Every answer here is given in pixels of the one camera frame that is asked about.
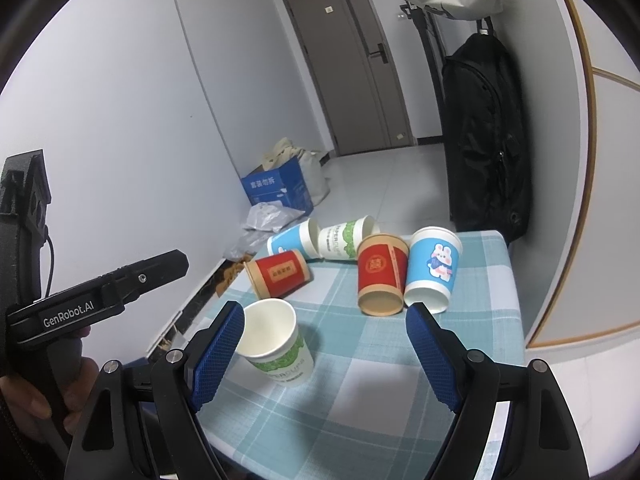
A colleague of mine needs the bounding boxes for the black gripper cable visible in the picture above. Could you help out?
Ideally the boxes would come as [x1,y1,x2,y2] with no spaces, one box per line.
[42,234,57,297]

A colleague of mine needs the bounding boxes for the white cabinet with wood trim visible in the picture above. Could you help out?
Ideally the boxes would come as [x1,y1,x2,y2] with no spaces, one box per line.
[525,0,640,350]

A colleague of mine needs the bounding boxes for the white cup with green band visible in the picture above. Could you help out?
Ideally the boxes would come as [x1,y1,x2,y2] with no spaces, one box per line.
[235,298,314,387]
[317,215,382,261]

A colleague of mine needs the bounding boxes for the cardboard scraps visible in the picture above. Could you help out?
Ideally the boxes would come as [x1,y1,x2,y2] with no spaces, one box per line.
[214,259,252,302]

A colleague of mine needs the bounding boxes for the red and tan paper cup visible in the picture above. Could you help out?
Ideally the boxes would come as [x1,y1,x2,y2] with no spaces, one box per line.
[243,250,312,301]
[356,234,411,317]

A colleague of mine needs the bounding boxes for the blue cardboard box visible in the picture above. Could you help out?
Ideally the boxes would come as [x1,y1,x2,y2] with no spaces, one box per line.
[241,156,315,211]

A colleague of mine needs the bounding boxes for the black coat rack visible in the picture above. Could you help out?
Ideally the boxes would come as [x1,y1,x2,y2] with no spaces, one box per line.
[400,2,447,137]

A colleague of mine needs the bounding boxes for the checkered tablecloth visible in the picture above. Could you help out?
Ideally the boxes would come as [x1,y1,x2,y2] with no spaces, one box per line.
[197,230,526,453]

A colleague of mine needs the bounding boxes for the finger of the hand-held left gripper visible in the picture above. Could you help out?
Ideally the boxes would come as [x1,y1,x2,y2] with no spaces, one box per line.
[100,249,190,307]

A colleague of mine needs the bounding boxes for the person's left hand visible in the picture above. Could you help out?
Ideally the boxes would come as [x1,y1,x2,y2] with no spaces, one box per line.
[0,327,101,443]

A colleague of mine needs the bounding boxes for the blue cup with rabbit print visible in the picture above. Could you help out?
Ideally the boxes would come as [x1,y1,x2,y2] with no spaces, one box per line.
[404,226,463,315]

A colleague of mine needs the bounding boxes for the blue and white paper cup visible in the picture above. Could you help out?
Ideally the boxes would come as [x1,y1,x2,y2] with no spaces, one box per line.
[266,218,322,261]

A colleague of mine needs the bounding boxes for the grey door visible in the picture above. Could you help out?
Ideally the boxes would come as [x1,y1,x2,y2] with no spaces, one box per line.
[281,0,413,157]

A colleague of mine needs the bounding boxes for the black backpack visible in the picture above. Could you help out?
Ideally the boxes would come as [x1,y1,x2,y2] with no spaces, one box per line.
[440,34,532,247]

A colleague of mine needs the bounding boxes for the beige bag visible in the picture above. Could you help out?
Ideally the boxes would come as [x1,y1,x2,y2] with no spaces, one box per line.
[260,136,307,171]

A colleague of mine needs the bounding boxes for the white sack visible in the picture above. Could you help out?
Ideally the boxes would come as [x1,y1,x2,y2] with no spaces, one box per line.
[297,150,332,206]

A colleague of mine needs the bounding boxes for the white plastic bag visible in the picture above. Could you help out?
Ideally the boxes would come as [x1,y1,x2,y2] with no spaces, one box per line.
[223,201,307,263]

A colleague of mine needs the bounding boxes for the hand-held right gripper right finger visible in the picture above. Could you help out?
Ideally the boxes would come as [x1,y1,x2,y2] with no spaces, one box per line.
[405,302,591,480]

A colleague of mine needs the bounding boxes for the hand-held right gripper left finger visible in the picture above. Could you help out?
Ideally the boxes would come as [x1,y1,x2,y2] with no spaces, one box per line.
[65,301,246,480]

